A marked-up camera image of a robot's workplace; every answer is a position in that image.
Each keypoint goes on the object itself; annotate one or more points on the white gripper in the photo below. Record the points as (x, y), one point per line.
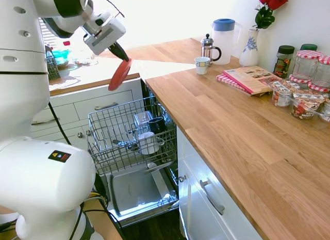
(107, 36)

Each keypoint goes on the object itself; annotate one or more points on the pink plastic plate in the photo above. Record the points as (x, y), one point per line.
(119, 74)

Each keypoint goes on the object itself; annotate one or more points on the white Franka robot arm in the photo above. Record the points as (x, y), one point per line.
(23, 95)

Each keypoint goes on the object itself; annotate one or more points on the open dishwasher door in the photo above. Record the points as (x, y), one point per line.
(136, 191)

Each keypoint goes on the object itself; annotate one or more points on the red bottle cap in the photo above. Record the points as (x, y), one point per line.
(66, 43)

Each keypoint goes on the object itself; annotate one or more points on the green bowl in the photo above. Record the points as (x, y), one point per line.
(62, 58)

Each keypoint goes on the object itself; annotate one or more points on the grey cutlery basket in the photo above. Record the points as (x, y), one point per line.
(52, 67)

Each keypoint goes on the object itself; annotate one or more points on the clear drinking glass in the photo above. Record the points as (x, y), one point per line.
(142, 119)

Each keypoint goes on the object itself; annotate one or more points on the window blinds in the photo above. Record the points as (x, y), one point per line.
(47, 31)

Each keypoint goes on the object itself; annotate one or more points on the black mug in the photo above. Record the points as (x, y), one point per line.
(156, 125)

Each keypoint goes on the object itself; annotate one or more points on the white patterned cup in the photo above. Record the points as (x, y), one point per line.
(202, 65)

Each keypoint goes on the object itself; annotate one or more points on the round silver cabinet knob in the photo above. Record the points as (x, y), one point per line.
(182, 178)
(88, 133)
(80, 134)

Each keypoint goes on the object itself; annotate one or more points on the silver spoon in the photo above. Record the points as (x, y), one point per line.
(119, 142)

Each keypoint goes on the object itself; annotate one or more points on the French press coffee maker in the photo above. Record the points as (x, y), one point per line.
(210, 50)

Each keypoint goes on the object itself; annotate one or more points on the white mug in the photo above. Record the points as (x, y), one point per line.
(148, 144)

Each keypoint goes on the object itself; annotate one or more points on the clear pitcher blue lid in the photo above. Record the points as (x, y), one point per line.
(224, 41)

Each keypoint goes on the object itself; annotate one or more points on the red checked book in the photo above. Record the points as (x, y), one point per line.
(232, 83)

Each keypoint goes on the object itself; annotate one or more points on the silver knife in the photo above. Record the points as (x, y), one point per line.
(159, 167)

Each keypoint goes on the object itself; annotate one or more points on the white vase blue flowers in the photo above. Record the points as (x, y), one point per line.
(248, 54)

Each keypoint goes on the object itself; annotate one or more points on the black table clamp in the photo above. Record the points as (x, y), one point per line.
(99, 183)

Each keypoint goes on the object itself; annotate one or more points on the cookbook with food photos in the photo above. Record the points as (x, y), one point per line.
(252, 77)

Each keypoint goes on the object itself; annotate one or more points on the red rose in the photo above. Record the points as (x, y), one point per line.
(273, 0)

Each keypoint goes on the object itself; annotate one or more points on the spice jar black lid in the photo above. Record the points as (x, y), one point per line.
(283, 62)

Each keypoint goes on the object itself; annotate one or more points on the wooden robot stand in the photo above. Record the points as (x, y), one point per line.
(100, 219)

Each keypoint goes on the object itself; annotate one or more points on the plastic yoghurt cup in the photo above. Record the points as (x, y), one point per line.
(306, 107)
(283, 95)
(326, 111)

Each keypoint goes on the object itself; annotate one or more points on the small jar red checked lid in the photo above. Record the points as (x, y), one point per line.
(300, 79)
(319, 87)

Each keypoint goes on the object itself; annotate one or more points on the glass jar red checked lid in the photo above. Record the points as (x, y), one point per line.
(306, 65)
(323, 72)

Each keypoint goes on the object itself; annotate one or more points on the jar with green lid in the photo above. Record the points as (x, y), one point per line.
(308, 47)

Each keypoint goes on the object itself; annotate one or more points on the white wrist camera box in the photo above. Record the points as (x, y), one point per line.
(101, 19)

